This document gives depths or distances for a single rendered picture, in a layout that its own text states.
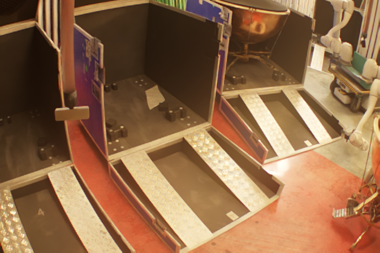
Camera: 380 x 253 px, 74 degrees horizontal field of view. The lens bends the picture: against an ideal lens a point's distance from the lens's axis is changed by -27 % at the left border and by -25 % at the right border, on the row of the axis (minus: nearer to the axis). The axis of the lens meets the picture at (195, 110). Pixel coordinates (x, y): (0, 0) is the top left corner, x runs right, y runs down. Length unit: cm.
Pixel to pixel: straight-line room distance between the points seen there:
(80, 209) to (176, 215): 60
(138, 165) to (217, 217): 61
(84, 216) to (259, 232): 108
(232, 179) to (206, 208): 29
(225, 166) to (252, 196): 31
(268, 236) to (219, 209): 40
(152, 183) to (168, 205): 18
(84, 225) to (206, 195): 85
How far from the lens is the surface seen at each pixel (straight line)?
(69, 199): 196
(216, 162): 225
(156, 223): 183
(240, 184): 219
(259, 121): 280
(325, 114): 327
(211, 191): 216
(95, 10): 273
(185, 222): 191
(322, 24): 624
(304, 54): 344
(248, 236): 196
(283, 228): 206
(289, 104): 320
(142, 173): 208
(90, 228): 185
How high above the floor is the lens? 154
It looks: 31 degrees down
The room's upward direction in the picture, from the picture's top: 6 degrees clockwise
